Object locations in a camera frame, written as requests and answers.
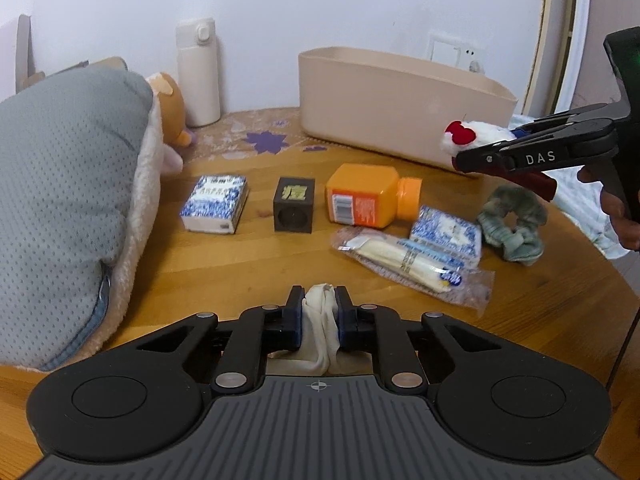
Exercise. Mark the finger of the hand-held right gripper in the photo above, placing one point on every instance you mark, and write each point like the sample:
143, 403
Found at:
545, 140
550, 120

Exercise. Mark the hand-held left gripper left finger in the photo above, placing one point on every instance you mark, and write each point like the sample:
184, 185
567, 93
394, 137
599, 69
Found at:
298, 321

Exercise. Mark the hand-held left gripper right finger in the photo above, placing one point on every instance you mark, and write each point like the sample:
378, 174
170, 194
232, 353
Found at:
343, 321

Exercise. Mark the white sock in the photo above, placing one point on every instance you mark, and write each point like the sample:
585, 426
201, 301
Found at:
320, 320

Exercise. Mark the white plush toy red bow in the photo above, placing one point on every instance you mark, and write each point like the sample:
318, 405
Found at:
470, 135

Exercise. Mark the clear packet of white sticks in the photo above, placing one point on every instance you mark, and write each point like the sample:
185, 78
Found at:
400, 260

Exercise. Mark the orange plastic bottle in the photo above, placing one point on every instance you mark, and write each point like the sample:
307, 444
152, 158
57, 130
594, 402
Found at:
362, 195

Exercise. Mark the blue white tissue pack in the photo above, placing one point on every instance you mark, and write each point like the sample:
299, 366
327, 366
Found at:
445, 234
215, 205

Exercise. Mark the beige plastic container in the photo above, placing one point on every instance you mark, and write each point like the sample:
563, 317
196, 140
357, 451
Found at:
390, 95

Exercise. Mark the person's right hand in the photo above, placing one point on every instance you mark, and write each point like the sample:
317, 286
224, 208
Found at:
612, 210

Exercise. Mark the white plug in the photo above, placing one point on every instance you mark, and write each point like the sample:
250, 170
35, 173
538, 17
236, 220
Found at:
474, 66

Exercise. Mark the green scrunchie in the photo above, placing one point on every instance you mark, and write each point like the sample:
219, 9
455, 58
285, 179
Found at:
520, 240

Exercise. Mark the dark brown cube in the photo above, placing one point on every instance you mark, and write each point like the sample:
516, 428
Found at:
294, 205

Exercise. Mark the orange bear plush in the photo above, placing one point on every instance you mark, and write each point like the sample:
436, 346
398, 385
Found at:
170, 105

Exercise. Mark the white thermos bottle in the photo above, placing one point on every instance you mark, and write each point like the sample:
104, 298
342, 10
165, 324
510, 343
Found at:
199, 80

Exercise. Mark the grey plush pillow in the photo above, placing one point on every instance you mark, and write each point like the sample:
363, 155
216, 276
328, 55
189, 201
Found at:
65, 185

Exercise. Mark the beige curved frame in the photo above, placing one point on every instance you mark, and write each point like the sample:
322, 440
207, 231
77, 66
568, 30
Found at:
560, 35

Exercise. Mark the white wall socket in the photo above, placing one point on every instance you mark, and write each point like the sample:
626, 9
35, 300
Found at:
469, 55

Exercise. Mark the white wall switch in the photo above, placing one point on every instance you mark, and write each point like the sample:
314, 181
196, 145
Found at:
442, 49

